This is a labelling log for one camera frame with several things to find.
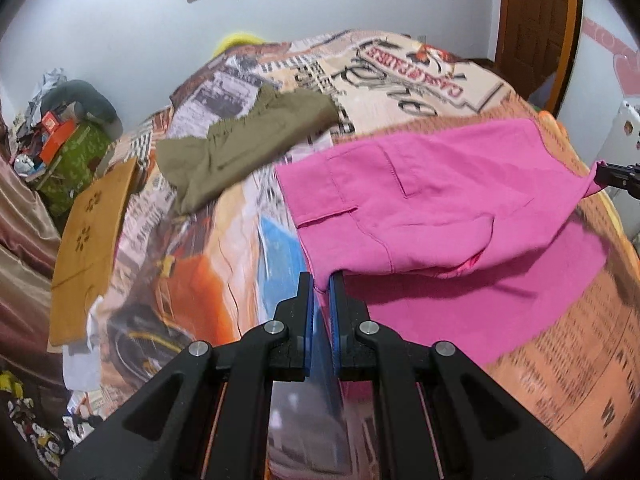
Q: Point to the green leaf-print storage box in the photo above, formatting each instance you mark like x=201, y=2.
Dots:
x=75, y=170

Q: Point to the pink pants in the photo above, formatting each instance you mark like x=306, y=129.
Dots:
x=440, y=200

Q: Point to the orange box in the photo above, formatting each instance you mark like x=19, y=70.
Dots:
x=52, y=145

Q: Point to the printed blanket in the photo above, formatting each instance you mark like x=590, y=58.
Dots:
x=210, y=260

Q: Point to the grey plush cushion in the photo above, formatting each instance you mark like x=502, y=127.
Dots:
x=95, y=100

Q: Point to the olive green pants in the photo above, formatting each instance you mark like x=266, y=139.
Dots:
x=240, y=150

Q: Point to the wooden door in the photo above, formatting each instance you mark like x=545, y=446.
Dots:
x=535, y=25

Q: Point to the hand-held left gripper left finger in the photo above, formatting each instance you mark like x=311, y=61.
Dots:
x=310, y=330

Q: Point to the cartoon-print dark cloth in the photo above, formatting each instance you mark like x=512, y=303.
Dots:
x=30, y=430

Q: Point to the yellow pillow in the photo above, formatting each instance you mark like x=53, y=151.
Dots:
x=240, y=40

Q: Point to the wooden board with flower cutouts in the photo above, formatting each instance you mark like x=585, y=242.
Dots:
x=85, y=260

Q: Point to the striped satin curtain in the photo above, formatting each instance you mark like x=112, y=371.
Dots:
x=25, y=270

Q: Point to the crumpled silver paper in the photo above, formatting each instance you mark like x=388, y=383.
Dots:
x=47, y=85

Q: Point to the white cloth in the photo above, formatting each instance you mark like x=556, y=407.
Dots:
x=80, y=365

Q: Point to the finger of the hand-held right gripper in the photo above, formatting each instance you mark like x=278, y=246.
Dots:
x=620, y=175

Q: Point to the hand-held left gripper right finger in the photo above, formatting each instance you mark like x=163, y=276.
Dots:
x=335, y=330

